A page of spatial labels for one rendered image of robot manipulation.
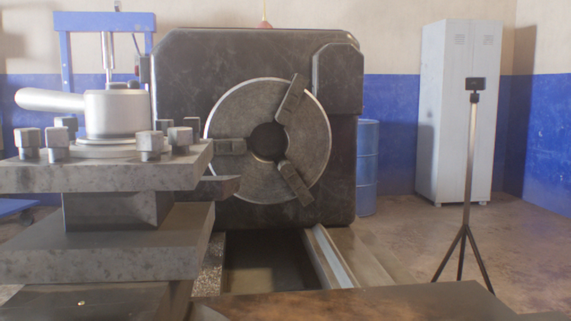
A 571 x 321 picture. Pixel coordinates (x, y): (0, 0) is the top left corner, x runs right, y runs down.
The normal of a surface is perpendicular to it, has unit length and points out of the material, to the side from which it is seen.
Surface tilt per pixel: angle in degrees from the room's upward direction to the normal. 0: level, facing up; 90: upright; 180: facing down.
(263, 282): 0
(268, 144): 90
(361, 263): 0
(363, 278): 0
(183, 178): 90
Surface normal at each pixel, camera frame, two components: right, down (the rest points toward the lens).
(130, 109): 0.65, 0.12
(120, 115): 0.43, 0.15
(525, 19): -0.99, 0.02
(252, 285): 0.00, -0.99
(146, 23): 0.11, 0.15
